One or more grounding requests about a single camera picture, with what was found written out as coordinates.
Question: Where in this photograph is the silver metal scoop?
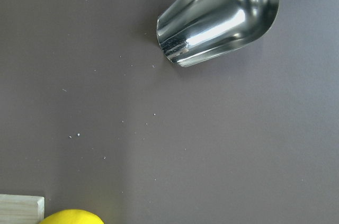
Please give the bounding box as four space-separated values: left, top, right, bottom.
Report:
156 0 280 67

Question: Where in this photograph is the whole yellow lemon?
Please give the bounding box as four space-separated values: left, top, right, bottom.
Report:
40 209 104 224

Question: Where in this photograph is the bamboo cutting board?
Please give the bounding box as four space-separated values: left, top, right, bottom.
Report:
1 194 44 224

